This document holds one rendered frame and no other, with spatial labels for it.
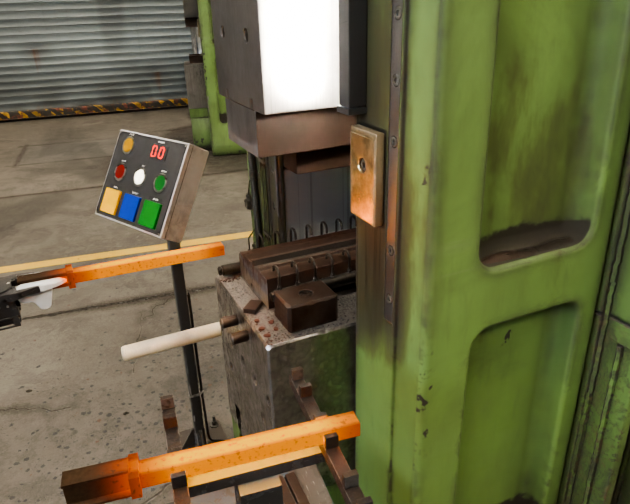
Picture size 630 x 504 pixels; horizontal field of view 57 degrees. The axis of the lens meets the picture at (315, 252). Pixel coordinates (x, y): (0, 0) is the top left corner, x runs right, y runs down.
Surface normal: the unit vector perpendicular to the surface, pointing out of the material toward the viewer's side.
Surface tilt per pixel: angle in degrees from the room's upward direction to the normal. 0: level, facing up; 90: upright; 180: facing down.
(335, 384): 90
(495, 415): 90
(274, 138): 90
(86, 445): 0
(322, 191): 90
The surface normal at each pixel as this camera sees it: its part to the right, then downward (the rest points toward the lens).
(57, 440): -0.03, -0.91
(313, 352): 0.43, 0.36
